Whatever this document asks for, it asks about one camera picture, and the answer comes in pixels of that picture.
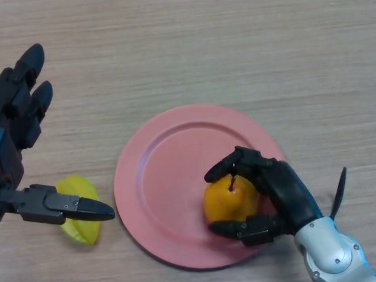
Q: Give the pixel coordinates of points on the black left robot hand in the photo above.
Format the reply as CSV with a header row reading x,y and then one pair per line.
x,y
4,162

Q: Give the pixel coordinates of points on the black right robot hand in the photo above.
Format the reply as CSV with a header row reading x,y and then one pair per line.
x,y
287,192

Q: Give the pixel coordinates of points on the yellow orange pear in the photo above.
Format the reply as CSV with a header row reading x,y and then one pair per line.
x,y
227,205

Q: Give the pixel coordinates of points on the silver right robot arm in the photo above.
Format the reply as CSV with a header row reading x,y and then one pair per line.
x,y
335,253

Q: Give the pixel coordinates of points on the pink round plate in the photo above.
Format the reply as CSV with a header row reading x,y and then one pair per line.
x,y
177,180

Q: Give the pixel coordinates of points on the yellow starfruit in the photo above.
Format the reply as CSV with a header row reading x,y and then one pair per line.
x,y
83,232

